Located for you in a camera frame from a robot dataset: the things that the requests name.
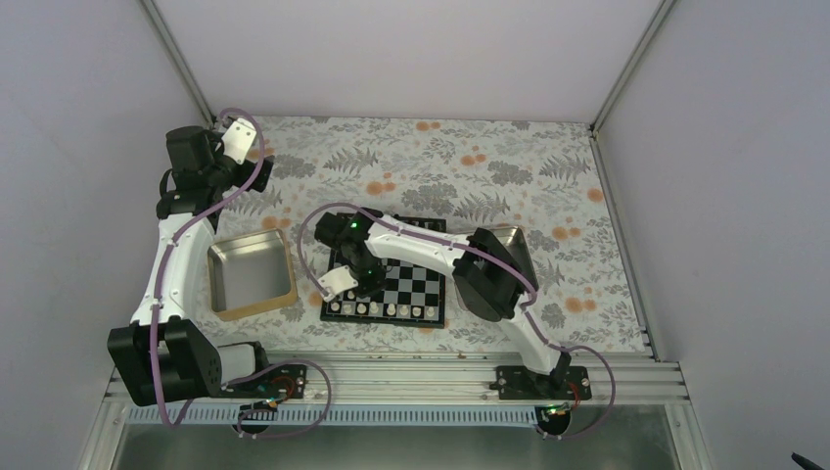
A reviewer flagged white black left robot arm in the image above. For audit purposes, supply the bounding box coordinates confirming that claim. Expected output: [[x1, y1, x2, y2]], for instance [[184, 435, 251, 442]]
[[107, 117, 273, 406]]

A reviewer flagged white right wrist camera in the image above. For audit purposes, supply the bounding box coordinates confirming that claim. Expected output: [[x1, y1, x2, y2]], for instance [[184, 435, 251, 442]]
[[317, 265, 359, 302]]

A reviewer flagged aluminium corner frame post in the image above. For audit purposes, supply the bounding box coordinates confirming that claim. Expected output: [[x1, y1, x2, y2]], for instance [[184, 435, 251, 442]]
[[591, 0, 678, 137], [138, 0, 214, 123]]

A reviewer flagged black chess pieces row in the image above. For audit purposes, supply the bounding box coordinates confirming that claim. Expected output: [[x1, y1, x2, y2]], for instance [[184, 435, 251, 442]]
[[394, 215, 446, 233]]

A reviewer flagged grey slotted cable duct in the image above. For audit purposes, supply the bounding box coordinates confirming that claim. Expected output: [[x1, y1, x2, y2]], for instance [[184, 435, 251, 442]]
[[126, 404, 542, 428]]

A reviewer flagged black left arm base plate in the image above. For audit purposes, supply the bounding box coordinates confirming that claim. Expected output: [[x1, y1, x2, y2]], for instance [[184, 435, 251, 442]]
[[214, 363, 307, 400]]

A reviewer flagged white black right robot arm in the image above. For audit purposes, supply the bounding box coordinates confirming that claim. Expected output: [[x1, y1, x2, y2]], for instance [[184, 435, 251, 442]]
[[312, 206, 571, 399]]

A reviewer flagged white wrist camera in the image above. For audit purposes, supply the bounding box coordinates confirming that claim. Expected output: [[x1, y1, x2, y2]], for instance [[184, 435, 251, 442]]
[[317, 265, 359, 302], [221, 117, 258, 165]]

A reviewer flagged black white chess board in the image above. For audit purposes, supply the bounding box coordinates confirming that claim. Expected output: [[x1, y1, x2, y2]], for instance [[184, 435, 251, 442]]
[[320, 250, 446, 328]]

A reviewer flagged floral patterned table mat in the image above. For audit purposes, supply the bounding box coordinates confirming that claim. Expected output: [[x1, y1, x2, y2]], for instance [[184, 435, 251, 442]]
[[217, 117, 646, 354]]

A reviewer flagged aluminium front rail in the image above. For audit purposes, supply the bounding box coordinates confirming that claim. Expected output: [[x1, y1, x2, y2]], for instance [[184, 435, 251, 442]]
[[103, 357, 690, 406]]

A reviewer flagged gold rimmed empty metal tin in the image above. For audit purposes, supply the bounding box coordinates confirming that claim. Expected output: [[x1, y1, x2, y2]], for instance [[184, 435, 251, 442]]
[[207, 229, 299, 322]]

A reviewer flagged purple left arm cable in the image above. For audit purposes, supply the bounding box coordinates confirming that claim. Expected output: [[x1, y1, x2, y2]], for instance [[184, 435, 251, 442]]
[[149, 107, 333, 443]]

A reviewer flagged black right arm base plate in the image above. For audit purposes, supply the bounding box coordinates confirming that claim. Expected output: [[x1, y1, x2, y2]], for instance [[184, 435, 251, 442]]
[[488, 365, 593, 400]]

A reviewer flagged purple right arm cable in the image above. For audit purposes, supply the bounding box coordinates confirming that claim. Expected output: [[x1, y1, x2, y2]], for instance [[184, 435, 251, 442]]
[[296, 202, 618, 443]]

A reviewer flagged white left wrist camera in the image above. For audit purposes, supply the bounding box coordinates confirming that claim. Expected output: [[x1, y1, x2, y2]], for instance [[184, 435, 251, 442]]
[[221, 117, 258, 165]]

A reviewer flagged pink rimmed metal tin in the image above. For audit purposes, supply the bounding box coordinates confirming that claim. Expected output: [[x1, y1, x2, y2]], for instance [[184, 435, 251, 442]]
[[453, 225, 542, 312]]

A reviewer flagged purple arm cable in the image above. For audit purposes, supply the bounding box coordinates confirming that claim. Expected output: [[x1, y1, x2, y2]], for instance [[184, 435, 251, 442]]
[[149, 107, 333, 443], [296, 202, 618, 443]]

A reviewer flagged right aluminium corner frame post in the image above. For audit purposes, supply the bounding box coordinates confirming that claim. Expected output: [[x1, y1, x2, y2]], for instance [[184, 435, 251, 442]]
[[591, 0, 678, 137]]

